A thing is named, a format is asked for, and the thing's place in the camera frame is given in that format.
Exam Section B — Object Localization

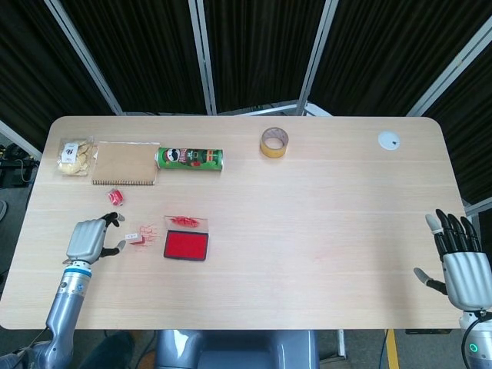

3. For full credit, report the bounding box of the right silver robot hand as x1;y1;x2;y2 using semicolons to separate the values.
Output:
413;208;492;310

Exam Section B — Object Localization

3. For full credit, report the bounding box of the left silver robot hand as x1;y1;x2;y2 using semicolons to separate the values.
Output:
62;211;127;266

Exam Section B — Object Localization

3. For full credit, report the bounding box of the red ink pad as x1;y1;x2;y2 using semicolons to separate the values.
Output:
163;229;211;262

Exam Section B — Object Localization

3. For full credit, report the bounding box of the clear ink pad lid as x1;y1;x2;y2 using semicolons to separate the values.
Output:
163;215;211;233

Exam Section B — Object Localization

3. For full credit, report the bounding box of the small red wrapped candy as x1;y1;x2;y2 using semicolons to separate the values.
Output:
106;188;126;207

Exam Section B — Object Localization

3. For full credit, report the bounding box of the clear bag of chips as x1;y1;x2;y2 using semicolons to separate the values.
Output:
56;136;97;178

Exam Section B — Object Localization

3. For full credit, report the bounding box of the brown spiral notebook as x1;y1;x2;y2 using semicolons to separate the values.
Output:
91;141;161;188

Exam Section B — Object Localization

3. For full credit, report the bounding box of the green Pringles can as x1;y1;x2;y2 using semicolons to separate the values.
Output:
155;147;224;173

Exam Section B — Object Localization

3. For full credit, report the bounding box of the grey robot torso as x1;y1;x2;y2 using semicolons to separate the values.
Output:
153;329;320;369

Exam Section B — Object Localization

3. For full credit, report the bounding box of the yellow tape roll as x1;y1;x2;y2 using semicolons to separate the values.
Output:
260;127;291;158

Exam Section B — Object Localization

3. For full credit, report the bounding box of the white round cable grommet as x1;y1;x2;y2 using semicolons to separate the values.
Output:
377;131;401;151

